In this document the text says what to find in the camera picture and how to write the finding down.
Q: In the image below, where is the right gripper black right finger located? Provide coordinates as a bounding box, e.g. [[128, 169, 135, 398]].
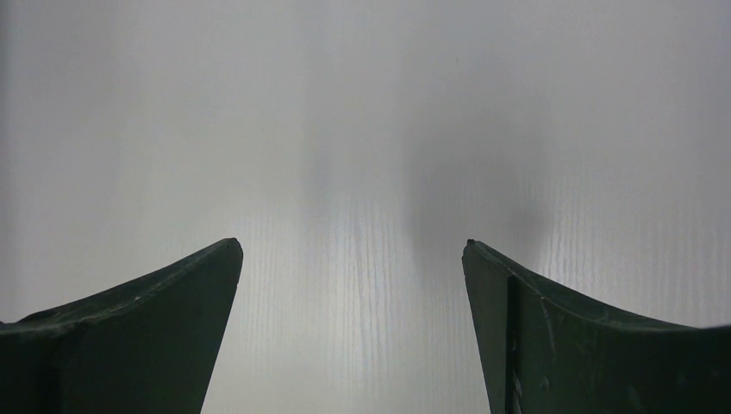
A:
[[462, 240, 730, 413]]

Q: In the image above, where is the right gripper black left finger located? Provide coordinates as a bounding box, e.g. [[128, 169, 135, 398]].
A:
[[1, 238, 243, 413]]

